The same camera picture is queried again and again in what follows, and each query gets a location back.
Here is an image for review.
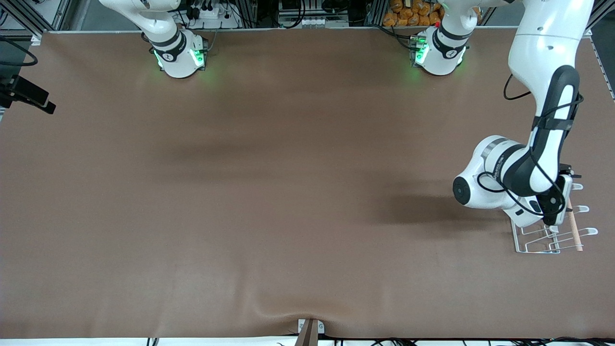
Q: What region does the aluminium frame profile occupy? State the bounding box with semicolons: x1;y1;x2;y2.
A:
0;0;73;34

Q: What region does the orange items bin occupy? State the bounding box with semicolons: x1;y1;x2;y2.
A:
383;0;445;27

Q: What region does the white wire rack wooden handle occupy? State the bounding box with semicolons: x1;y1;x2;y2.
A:
510;183;599;254

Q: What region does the brown table mat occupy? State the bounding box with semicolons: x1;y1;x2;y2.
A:
0;26;615;339

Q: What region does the grey electronics box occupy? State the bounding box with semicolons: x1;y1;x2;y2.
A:
279;0;351;28

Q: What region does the brown camera post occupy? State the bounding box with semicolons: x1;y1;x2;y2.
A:
294;320;320;346

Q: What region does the white power strip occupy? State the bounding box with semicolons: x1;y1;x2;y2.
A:
185;0;238;28

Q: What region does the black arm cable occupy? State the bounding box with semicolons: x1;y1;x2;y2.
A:
0;35;39;67
503;74;585;217

